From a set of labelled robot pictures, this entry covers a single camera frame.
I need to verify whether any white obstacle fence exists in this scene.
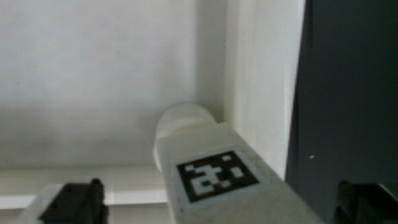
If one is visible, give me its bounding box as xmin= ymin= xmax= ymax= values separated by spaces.
xmin=0 ymin=204 xmax=172 ymax=224

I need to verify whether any white square tabletop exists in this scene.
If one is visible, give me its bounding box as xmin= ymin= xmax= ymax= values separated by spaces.
xmin=0 ymin=0 xmax=306 ymax=210

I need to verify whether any white table leg with tag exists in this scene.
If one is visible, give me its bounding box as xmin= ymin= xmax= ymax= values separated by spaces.
xmin=155 ymin=103 xmax=327 ymax=224

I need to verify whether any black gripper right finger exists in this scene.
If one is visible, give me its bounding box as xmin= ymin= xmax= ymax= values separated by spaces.
xmin=332 ymin=181 xmax=398 ymax=224

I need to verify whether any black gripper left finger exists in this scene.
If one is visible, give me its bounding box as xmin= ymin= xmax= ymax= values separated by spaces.
xmin=39 ymin=179 xmax=108 ymax=224

